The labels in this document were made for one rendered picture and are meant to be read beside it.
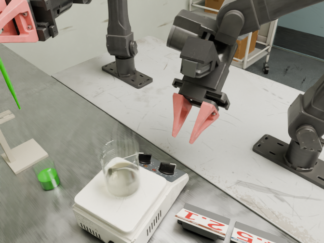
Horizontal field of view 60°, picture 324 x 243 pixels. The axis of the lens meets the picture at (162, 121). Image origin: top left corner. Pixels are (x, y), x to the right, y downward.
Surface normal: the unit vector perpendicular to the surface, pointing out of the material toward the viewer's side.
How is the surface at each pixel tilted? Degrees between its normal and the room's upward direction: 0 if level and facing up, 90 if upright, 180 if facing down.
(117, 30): 82
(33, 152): 0
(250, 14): 90
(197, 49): 40
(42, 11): 91
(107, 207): 0
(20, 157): 0
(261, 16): 93
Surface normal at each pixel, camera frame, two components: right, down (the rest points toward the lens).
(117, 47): -0.26, 0.50
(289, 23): -0.69, 0.46
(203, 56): -0.35, -0.25
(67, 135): -0.02, -0.78
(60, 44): 0.72, 0.43
